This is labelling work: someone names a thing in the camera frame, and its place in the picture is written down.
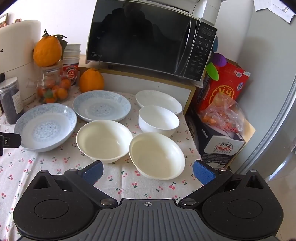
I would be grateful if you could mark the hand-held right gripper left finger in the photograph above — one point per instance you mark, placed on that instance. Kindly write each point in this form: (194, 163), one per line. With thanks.
(95, 171)

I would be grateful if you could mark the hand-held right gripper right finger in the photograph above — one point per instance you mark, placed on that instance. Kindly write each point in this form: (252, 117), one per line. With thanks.
(203, 172)

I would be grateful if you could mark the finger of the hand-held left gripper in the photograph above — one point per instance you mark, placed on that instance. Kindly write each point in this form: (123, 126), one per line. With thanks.
(12, 141)

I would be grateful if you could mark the cream bowl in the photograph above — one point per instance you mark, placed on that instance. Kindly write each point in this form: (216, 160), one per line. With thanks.
(157, 155)
(101, 141)

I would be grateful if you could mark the blue patterned plate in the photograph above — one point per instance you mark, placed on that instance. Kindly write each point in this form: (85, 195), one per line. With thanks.
(44, 127)
(101, 106)

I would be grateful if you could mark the white bowl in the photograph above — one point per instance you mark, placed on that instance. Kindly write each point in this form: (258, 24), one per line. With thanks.
(158, 118)

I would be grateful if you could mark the white plate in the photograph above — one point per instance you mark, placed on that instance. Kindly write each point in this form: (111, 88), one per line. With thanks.
(157, 98)

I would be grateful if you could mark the black and white box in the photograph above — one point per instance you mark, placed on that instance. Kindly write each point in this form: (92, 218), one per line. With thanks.
(219, 148)

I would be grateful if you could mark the clear jar with dark contents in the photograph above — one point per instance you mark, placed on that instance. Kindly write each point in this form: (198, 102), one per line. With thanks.
(10, 102)

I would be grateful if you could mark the cherry print tablecloth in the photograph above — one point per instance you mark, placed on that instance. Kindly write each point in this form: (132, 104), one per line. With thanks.
(46, 166)

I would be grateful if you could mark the plastic bag of small oranges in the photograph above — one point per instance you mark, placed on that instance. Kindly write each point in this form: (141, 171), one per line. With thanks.
(222, 111)

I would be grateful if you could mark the heap of small oranges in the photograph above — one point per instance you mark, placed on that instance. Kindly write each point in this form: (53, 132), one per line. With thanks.
(57, 91)

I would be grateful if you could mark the silver refrigerator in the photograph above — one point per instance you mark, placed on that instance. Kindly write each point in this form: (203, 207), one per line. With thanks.
(277, 150)

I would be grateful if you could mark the large orange with stem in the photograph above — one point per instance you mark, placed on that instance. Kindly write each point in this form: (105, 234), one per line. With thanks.
(91, 81)

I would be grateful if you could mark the red label paper cup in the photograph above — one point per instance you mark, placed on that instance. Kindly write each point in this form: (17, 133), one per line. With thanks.
(71, 71)

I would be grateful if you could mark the cream kitchen appliance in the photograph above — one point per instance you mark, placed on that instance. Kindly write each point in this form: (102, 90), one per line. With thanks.
(18, 46)

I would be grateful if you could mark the large orange with leaves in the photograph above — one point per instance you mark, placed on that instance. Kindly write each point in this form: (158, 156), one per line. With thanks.
(47, 52)

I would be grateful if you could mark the red cardboard box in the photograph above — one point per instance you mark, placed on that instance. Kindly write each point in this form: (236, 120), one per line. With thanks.
(229, 78)

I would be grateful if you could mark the green silicone object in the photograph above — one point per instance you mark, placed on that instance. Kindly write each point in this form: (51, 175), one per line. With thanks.
(212, 70)

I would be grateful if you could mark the white paper cup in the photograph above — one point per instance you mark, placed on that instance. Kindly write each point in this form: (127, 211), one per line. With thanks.
(72, 52)
(73, 46)

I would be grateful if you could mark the purple round object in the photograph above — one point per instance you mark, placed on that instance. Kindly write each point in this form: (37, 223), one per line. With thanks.
(219, 59)

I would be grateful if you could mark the teal object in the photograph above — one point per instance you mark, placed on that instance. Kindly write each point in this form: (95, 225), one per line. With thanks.
(215, 45)

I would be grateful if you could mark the black microwave oven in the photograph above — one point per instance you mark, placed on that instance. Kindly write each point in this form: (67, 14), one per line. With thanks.
(138, 34)

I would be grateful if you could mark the white appliance on microwave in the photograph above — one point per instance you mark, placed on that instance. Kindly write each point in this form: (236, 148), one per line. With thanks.
(208, 9)

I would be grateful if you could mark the white paper sheets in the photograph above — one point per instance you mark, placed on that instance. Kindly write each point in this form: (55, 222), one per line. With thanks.
(272, 8)

